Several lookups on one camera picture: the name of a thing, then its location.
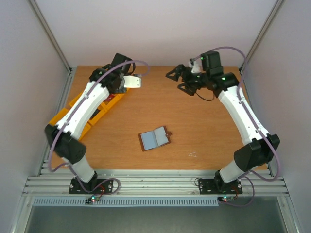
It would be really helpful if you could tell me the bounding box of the grey slotted cable duct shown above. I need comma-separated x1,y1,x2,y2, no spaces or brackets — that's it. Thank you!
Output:
33,197,218,207

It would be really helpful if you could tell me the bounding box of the right small circuit board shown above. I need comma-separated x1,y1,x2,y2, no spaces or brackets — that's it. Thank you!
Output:
218,196,237,202

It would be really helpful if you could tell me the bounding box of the yellow bin near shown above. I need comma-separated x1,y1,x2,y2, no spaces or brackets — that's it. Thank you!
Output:
49,108,91,141

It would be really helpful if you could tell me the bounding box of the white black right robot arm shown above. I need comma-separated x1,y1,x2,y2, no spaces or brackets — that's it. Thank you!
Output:
166,50,280,194

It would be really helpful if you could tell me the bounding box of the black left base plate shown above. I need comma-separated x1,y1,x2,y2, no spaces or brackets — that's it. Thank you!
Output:
69,178,113,195

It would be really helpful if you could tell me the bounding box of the brown leather card holder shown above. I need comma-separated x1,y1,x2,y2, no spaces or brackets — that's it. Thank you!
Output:
138,126,172,152

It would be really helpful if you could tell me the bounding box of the right aluminium frame post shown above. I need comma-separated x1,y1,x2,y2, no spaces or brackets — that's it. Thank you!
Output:
239,0,285,73

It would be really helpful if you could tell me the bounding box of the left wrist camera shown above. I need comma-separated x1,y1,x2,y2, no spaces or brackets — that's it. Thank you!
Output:
123,75,142,88

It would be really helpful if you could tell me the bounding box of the left small circuit board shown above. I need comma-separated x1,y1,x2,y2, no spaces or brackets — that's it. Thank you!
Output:
85,196,101,204

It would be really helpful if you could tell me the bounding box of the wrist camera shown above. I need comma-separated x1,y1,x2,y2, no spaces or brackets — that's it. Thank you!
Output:
188,59,201,74
123,75,142,88

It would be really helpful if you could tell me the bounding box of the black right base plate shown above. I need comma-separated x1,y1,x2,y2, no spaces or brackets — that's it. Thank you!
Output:
198,179,243,195

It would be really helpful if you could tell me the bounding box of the red VIP card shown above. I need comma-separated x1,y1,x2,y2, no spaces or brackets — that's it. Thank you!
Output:
105,94,115,101

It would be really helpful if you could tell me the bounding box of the aluminium frame post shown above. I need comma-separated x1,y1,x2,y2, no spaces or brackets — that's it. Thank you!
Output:
26,0,73,73
239,0,285,73

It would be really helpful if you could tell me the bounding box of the left aluminium frame post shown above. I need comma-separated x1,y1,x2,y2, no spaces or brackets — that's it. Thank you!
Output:
26,0,73,73

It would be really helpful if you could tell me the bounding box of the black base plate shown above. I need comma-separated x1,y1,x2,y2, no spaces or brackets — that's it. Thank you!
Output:
198,179,243,195
69,178,113,195

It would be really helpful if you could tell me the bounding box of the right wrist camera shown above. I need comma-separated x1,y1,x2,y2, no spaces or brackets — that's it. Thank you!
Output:
188,59,201,74

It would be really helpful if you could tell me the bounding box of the small circuit board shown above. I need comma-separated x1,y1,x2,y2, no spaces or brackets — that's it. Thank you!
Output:
218,196,237,202
85,196,101,204

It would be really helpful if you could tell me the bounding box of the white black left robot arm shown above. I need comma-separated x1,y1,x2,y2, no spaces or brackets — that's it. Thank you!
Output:
44,53,136,193

